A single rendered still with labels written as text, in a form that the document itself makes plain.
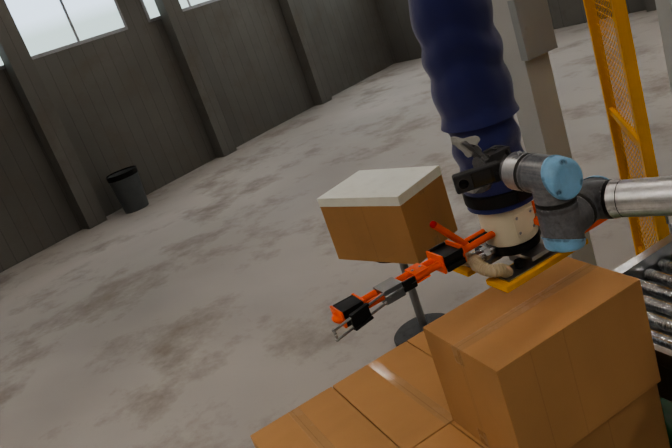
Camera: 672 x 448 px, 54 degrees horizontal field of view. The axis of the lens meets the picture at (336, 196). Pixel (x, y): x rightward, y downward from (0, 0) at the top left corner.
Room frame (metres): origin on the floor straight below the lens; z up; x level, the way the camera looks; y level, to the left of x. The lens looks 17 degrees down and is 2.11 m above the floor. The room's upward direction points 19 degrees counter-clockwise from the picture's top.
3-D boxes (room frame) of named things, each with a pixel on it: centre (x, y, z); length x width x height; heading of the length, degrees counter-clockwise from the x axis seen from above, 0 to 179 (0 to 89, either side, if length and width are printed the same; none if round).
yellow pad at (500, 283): (1.84, -0.52, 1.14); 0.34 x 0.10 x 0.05; 112
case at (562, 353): (1.92, -0.48, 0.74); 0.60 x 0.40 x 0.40; 110
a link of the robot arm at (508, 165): (1.42, -0.42, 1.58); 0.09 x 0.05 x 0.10; 111
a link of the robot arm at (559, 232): (1.34, -0.46, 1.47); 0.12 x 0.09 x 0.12; 128
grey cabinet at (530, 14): (3.19, -1.18, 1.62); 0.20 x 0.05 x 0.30; 112
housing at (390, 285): (1.75, -0.06, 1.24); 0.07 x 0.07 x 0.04; 22
